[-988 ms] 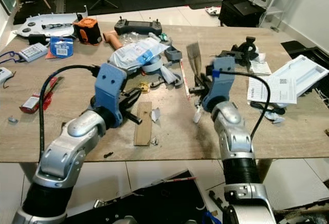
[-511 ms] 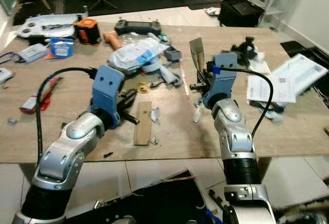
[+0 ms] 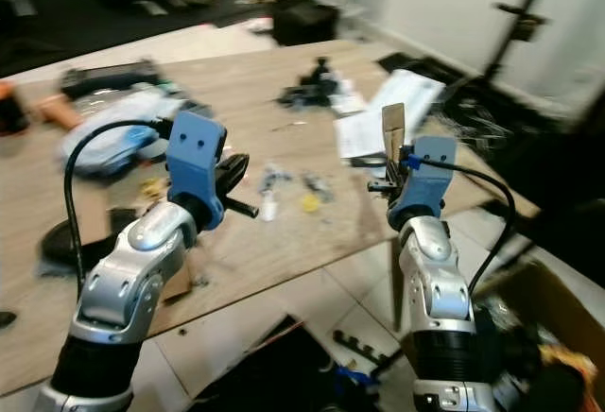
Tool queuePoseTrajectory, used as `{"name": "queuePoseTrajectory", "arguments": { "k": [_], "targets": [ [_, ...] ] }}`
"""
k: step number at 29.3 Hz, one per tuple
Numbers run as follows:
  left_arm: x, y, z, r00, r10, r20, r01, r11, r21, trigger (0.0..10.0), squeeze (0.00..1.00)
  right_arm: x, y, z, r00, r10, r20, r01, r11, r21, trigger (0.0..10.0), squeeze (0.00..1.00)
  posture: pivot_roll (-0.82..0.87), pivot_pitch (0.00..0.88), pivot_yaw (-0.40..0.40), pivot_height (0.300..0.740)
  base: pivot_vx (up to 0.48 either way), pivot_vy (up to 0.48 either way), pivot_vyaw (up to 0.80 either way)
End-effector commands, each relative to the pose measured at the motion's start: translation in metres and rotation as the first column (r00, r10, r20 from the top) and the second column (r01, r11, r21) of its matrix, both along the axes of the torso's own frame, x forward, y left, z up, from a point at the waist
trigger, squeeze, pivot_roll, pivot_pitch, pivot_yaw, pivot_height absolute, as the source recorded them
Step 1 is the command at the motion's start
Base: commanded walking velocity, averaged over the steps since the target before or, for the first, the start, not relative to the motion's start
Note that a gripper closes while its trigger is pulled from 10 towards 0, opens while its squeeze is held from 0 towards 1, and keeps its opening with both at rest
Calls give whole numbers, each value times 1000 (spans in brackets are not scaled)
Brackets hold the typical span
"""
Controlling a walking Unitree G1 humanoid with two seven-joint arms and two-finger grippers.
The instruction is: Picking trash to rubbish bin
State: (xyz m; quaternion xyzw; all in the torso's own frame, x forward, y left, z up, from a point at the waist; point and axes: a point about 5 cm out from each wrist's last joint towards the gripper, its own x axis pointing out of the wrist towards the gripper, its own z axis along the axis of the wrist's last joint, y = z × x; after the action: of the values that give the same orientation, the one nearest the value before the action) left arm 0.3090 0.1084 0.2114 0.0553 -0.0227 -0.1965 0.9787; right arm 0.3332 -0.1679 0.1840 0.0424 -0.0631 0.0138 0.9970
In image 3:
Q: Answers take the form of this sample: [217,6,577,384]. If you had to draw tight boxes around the small clear plastic wrapper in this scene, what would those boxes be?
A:
[256,163,291,223]

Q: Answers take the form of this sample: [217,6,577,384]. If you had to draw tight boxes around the white paper booklet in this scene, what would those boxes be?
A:
[335,68,448,161]

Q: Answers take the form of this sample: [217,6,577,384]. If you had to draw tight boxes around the small dark plastic scrap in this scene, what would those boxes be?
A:
[301,173,334,202]

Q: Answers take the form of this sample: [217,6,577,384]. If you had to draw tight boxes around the wooden table leg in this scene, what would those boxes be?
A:
[387,240,407,335]

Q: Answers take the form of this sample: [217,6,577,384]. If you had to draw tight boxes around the blue white plastic bag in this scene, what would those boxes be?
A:
[60,89,201,179]

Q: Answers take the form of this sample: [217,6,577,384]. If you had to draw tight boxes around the black flat case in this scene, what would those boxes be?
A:
[60,59,164,101]

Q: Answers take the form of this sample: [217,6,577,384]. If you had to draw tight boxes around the black floor mat piece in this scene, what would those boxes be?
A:
[187,314,353,412]

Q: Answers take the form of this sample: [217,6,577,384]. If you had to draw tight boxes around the black bag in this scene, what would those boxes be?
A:
[270,0,342,48]

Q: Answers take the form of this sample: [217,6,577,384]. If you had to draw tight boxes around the black toothed strip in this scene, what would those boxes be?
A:
[329,329,390,372]

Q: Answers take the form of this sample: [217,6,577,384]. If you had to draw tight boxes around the black round disc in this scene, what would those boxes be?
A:
[40,207,116,278]

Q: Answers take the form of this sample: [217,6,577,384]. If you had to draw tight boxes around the orange tube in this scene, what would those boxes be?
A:
[32,94,78,131]

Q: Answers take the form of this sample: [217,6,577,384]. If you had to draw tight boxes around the black tripod stand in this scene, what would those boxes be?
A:
[480,0,561,84]

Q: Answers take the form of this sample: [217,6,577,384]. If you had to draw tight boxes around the brown cardboard box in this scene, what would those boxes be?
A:
[400,259,605,412]

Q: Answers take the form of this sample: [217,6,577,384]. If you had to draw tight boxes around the black orange tool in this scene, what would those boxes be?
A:
[0,80,32,139]

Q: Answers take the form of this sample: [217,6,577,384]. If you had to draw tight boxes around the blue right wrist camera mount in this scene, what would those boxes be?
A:
[387,134,458,232]

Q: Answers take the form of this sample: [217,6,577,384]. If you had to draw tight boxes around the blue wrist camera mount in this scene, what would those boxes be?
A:
[387,134,458,232]
[164,111,231,230]

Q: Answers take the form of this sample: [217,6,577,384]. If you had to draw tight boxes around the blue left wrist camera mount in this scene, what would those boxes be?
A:
[164,111,231,230]

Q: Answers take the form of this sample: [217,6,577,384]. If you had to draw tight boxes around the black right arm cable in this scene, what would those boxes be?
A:
[414,154,518,301]

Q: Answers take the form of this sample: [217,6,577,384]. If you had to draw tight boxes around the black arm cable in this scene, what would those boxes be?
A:
[62,118,177,301]
[414,154,518,301]

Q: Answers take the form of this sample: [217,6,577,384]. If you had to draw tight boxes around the black gadget with cables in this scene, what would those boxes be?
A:
[277,55,343,112]

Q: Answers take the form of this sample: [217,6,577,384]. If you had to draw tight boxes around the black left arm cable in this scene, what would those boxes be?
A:
[62,118,177,301]

